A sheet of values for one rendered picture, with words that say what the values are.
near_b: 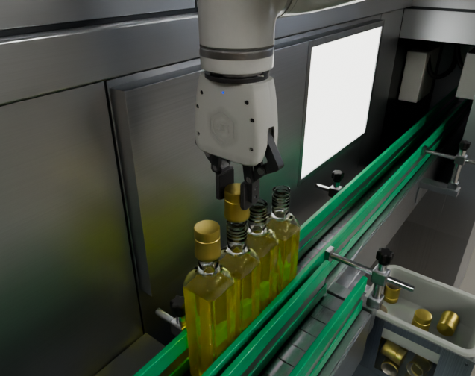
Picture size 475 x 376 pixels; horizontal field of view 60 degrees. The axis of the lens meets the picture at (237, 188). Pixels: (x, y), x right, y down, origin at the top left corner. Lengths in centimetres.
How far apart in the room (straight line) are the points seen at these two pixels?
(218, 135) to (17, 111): 22
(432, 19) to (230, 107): 111
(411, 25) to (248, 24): 112
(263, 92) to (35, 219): 31
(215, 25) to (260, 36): 5
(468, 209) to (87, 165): 136
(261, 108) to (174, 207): 26
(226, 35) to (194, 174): 29
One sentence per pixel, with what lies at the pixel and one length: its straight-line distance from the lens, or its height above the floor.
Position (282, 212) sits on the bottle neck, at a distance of 67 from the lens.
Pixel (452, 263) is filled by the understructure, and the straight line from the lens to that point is 177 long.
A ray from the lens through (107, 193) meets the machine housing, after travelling 60.
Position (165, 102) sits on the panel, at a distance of 59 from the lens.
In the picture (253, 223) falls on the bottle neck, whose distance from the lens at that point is 62.
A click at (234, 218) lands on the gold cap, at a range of 56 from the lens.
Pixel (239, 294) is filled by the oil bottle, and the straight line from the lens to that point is 61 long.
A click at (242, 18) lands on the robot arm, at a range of 44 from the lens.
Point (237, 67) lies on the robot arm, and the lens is 45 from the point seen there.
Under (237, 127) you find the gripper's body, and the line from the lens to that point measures 48.
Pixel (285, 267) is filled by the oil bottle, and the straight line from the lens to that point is 71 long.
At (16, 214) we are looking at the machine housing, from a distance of 54.
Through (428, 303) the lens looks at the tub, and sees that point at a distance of 106.
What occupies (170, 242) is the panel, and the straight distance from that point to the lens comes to 68.
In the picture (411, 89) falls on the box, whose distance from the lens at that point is 168.
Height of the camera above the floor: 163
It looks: 29 degrees down
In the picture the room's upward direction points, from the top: straight up
